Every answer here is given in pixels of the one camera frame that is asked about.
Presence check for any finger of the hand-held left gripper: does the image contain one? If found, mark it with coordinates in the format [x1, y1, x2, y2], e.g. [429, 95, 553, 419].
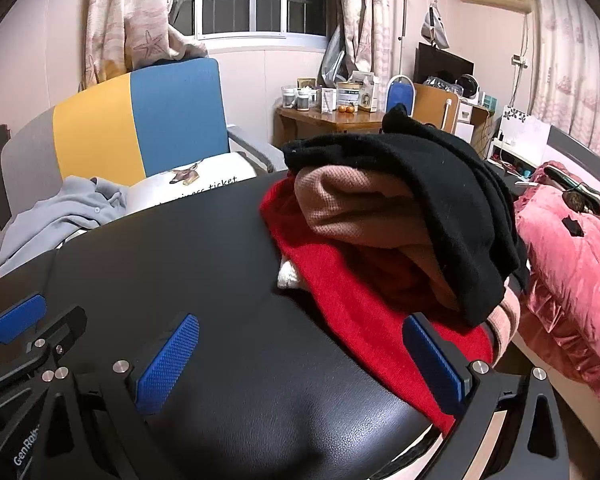
[0, 294, 47, 345]
[0, 307, 87, 403]

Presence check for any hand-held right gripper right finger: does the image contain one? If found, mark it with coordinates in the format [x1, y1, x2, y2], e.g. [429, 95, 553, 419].
[402, 312, 571, 480]

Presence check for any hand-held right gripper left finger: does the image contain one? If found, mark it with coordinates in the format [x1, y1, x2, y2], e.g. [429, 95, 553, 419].
[42, 314, 201, 480]

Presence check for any black sweater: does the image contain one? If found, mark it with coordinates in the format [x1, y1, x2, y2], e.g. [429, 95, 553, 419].
[282, 105, 531, 328]

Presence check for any light pink garment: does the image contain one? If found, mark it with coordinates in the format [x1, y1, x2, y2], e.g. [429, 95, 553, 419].
[485, 290, 522, 367]

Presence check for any red sweater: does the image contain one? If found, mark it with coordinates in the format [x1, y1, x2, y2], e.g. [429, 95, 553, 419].
[259, 177, 496, 436]

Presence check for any light grey hoodie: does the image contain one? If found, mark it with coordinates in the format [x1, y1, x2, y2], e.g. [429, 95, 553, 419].
[0, 175, 131, 278]

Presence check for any small white cloth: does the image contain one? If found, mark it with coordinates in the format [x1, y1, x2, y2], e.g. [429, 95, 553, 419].
[277, 255, 311, 291]

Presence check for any pink quilt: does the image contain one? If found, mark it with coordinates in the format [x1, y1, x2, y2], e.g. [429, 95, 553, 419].
[512, 160, 600, 411]

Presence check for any brown pink sweater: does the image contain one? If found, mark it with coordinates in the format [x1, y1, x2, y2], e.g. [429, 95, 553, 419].
[294, 165, 461, 311]

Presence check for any white printed pillow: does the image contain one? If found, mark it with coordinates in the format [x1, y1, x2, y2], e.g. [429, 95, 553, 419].
[125, 154, 258, 213]

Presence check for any dark slipper with white edge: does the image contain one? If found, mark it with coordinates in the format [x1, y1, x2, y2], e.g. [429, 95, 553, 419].
[545, 165, 600, 217]

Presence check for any white box with flower print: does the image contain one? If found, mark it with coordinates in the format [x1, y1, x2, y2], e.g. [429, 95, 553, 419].
[500, 105, 551, 157]

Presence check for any grey yellow blue armchair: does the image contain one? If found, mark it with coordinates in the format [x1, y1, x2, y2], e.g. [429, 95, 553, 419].
[0, 57, 286, 281]

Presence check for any grey bed headboard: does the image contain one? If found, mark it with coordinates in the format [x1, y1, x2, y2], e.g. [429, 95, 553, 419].
[545, 125, 600, 196]

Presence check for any wooden board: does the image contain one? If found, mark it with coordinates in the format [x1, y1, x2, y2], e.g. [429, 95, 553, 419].
[412, 82, 461, 136]

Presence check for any wooden desk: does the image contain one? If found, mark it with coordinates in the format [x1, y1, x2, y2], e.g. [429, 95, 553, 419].
[272, 105, 396, 148]

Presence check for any small blue chair back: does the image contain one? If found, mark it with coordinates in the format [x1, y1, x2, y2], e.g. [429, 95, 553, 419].
[386, 75, 416, 116]

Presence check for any white round fan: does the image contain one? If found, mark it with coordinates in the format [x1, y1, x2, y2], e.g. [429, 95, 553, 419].
[455, 74, 481, 102]

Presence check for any round tin can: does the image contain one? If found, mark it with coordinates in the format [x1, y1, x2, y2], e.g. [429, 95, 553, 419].
[335, 82, 361, 108]

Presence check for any black monitor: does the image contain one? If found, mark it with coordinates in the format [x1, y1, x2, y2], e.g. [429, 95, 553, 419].
[412, 42, 476, 86]

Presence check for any starfish print curtain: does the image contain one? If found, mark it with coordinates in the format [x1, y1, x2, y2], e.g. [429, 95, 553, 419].
[82, 0, 208, 91]

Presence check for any silver foil bag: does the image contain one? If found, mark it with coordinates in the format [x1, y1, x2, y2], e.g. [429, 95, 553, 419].
[320, 25, 353, 88]

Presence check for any hanging garment steamer head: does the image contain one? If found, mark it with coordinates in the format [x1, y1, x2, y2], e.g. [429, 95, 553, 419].
[420, 0, 451, 51]

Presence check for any pink patterned curtain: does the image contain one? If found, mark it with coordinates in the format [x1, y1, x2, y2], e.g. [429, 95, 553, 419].
[527, 0, 600, 146]

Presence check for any white standing pole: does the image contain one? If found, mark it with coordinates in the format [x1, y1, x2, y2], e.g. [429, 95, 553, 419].
[397, 0, 436, 81]

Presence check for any beige patterned curtain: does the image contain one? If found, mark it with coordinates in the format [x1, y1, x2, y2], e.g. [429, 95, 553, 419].
[330, 0, 396, 111]

